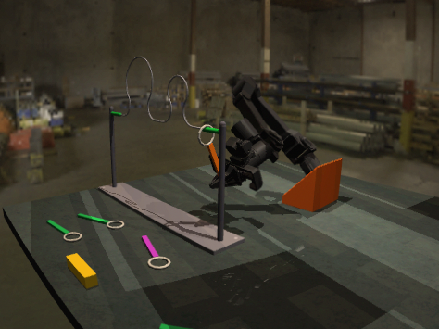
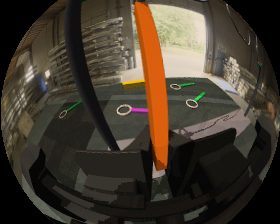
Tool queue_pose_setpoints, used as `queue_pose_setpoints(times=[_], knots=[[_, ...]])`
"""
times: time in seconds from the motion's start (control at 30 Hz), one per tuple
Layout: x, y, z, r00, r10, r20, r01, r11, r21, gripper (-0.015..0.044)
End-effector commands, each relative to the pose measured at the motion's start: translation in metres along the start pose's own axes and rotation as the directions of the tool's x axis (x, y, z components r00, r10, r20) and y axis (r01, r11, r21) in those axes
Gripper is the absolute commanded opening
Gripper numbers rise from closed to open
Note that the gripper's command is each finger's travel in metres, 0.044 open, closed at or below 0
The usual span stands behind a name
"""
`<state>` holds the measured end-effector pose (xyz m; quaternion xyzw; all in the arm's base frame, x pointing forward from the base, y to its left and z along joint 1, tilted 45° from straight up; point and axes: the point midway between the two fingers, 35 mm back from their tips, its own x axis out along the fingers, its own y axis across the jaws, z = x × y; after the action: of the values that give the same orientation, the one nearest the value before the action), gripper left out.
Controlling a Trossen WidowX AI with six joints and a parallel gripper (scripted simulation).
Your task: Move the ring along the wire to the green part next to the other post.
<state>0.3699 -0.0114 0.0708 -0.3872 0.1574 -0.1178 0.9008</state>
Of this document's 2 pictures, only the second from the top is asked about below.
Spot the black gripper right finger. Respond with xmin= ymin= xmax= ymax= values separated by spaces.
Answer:
xmin=165 ymin=127 xmax=236 ymax=198

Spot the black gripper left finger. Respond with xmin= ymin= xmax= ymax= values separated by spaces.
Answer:
xmin=74 ymin=124 xmax=152 ymax=202

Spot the magenta handle with cream loop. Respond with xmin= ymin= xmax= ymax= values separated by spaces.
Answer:
xmin=116 ymin=104 xmax=147 ymax=116

